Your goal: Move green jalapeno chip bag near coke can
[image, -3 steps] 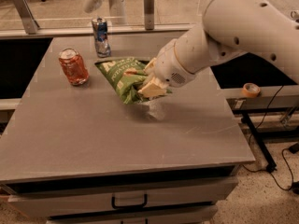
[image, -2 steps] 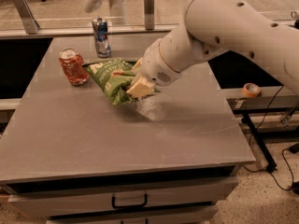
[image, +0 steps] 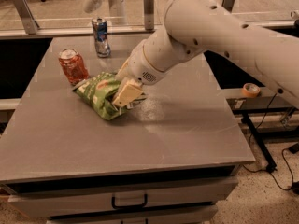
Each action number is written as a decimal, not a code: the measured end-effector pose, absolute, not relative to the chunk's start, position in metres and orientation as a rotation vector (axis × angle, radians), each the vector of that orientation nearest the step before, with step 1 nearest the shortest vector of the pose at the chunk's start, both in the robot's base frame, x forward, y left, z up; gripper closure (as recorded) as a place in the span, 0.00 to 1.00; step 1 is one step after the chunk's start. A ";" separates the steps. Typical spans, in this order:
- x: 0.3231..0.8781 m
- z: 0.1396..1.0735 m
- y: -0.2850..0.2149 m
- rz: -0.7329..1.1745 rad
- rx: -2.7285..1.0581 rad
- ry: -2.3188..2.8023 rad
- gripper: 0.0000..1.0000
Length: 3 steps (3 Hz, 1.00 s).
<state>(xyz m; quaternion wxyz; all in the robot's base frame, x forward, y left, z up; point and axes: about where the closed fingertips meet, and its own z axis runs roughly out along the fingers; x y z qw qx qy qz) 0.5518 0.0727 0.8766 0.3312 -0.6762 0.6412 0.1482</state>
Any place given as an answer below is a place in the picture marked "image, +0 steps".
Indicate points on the left metal railing bracket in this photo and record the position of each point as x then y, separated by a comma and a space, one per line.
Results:
27, 19

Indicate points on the black metal stand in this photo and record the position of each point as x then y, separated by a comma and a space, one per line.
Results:
271, 165

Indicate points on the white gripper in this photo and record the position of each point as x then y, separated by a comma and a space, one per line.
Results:
137, 65

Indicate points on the white post behind glass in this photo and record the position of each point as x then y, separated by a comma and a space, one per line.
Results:
116, 9

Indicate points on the middle metal railing bracket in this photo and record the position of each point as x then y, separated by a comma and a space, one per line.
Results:
148, 14

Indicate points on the grey drawer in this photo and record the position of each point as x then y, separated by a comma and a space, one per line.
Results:
83, 201
179, 215

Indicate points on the orange tape roll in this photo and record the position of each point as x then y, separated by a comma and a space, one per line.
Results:
251, 90

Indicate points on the upper grey drawer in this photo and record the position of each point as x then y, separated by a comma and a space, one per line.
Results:
83, 201

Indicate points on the red coke can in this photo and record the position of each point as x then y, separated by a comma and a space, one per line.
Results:
73, 66

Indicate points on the green jalapeno chip bag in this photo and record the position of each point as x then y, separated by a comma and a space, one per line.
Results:
98, 93

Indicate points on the lower grey drawer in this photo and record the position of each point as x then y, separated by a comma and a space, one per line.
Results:
179, 215

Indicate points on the black drawer handle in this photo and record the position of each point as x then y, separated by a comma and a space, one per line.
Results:
129, 201

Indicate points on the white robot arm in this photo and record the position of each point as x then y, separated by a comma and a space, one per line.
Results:
192, 27

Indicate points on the blue silver soda can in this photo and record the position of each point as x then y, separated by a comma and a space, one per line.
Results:
100, 37

